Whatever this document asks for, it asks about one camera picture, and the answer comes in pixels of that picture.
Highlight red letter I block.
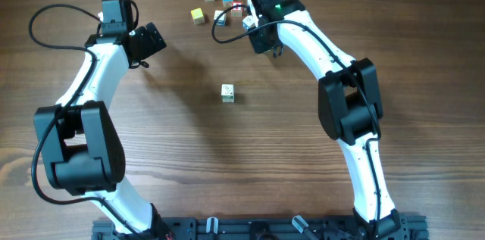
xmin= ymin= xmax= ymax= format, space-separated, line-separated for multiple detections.
xmin=231 ymin=2 xmax=244 ymax=17

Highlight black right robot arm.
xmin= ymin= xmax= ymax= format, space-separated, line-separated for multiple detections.
xmin=247 ymin=0 xmax=400 ymax=239

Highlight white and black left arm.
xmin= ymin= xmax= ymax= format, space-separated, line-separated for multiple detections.
xmin=31 ymin=23 xmax=174 ymax=239

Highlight white block blue sides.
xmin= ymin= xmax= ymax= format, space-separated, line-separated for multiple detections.
xmin=242 ymin=15 xmax=257 ymax=31

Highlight white and blue block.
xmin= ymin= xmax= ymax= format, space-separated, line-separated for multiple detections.
xmin=214 ymin=10 xmax=226 ymax=26

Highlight yellow top block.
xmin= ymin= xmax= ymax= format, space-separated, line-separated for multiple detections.
xmin=190 ymin=8 xmax=205 ymax=25

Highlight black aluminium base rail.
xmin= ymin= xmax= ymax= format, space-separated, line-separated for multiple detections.
xmin=91 ymin=214 xmax=430 ymax=240

